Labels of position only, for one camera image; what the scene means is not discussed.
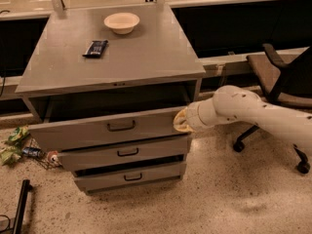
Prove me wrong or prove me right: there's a grey top drawer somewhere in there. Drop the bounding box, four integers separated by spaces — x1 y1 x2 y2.
29 106 183 151

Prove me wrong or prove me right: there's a grey drawer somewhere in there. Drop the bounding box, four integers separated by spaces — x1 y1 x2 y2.
74 161 186 193
58 135 190 172
29 106 183 151

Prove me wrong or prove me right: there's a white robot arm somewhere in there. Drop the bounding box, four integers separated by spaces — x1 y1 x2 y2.
174 86 312 154

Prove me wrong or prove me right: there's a grey metal drawer cabinet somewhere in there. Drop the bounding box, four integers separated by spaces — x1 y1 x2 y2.
16 4 205 193

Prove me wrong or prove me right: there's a grey middle drawer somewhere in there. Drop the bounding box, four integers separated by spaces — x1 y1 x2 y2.
58 135 190 172

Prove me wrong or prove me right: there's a grey bottom drawer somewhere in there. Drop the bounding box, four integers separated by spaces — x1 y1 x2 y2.
74 161 186 193

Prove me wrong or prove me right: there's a dark blue snack bar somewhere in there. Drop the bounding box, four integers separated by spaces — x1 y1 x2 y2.
83 40 108 59

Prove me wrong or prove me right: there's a white paper bowl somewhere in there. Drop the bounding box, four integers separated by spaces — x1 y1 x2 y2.
103 13 139 35

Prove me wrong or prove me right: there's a black office chair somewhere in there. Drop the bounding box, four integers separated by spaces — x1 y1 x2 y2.
232 43 312 175

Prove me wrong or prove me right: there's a blue soda can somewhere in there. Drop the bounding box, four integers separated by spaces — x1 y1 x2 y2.
22 147 44 159

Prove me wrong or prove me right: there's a green chip bag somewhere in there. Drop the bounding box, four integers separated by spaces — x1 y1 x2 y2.
4 126 29 145

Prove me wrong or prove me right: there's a black wire basket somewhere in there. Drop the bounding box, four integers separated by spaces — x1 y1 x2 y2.
26 138 61 170

